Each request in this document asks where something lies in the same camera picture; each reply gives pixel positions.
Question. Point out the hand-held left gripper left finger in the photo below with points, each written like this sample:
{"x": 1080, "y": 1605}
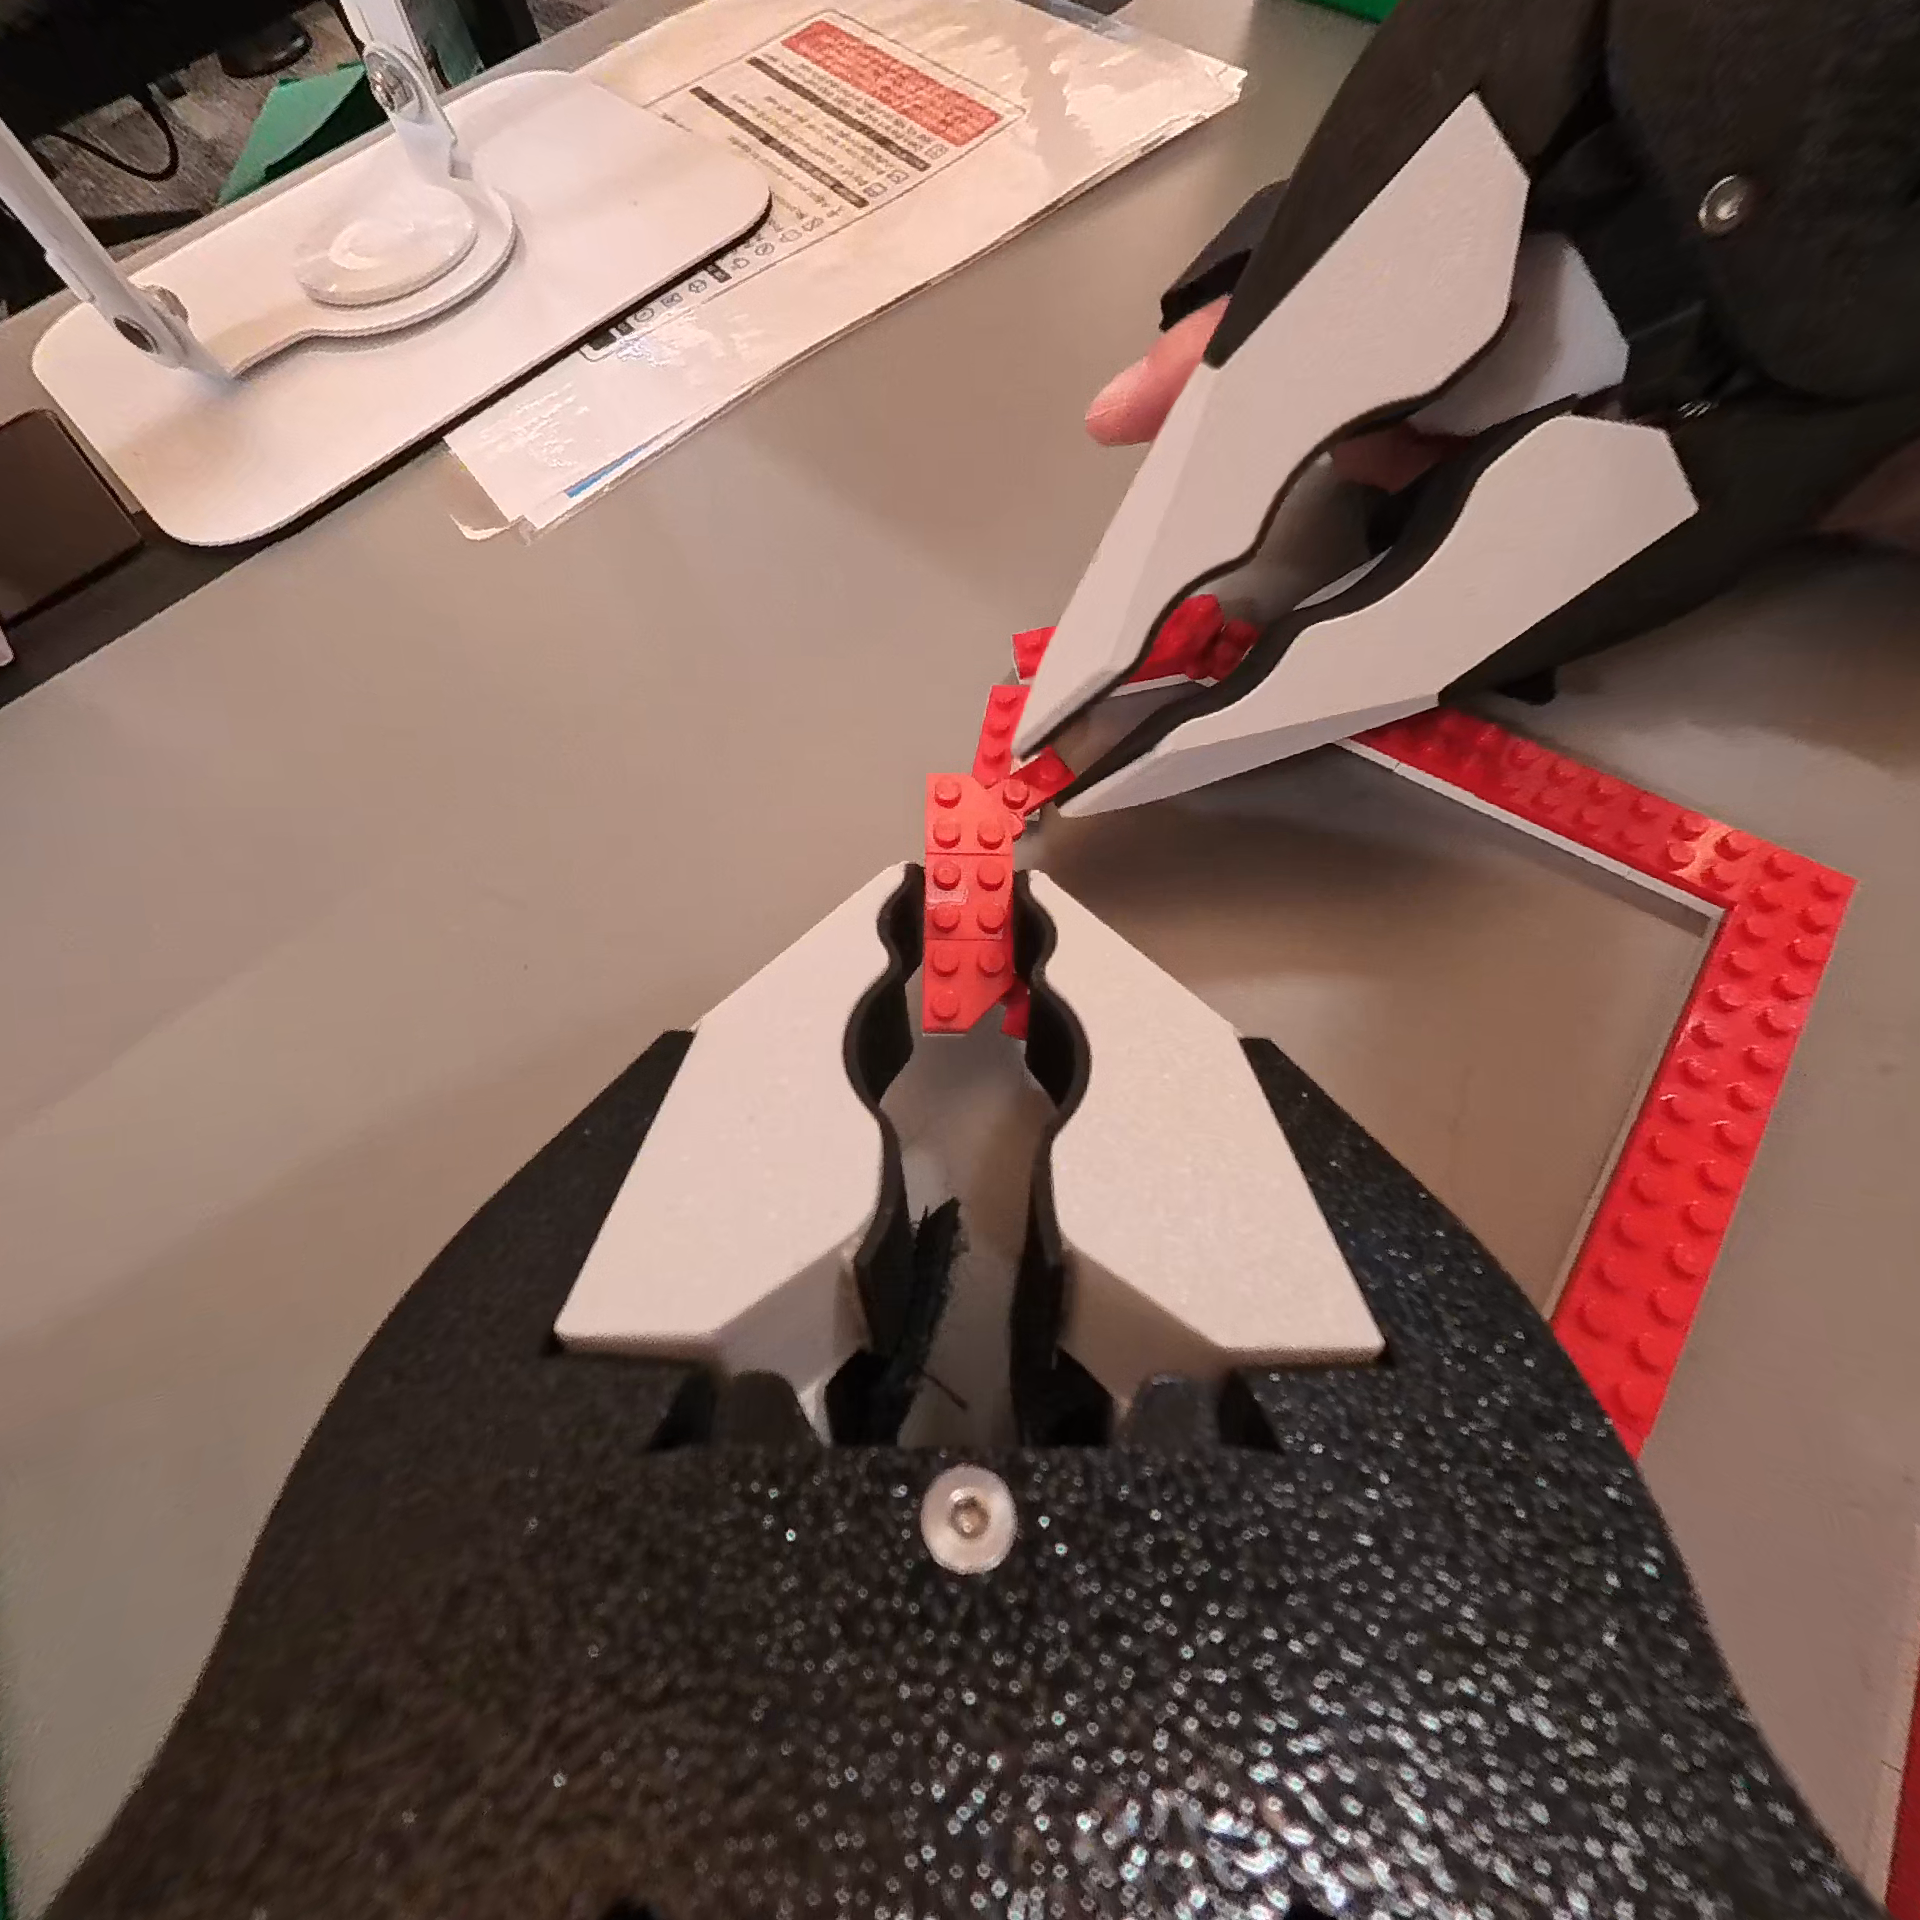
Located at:
{"x": 720, "y": 1200}

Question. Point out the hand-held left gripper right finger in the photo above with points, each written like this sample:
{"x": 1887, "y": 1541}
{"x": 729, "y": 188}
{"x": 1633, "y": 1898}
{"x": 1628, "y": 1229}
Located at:
{"x": 1200, "y": 1200}

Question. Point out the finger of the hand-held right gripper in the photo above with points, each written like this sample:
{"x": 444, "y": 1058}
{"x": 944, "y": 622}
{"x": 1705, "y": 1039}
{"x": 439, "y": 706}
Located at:
{"x": 1320, "y": 347}
{"x": 1560, "y": 511}

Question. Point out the small red lego segment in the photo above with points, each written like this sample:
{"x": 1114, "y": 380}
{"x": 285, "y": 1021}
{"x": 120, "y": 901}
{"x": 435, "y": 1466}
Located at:
{"x": 967, "y": 916}

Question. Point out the red lego heart frame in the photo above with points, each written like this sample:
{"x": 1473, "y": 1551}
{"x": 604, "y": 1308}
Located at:
{"x": 1739, "y": 1051}

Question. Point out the person's right hand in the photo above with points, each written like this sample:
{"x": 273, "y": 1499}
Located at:
{"x": 1148, "y": 398}

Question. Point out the leaflet in clear sleeve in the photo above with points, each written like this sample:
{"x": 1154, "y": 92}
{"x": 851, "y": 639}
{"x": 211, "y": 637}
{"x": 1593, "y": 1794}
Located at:
{"x": 973, "y": 136}

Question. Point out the wooden book stand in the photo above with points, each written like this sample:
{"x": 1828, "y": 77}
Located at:
{"x": 600, "y": 196}

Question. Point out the brown square plate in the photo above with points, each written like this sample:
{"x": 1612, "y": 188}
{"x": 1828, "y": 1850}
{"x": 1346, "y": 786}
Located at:
{"x": 59, "y": 511}

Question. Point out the green sheet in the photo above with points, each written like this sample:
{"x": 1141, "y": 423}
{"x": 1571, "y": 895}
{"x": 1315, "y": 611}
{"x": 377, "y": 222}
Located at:
{"x": 300, "y": 143}

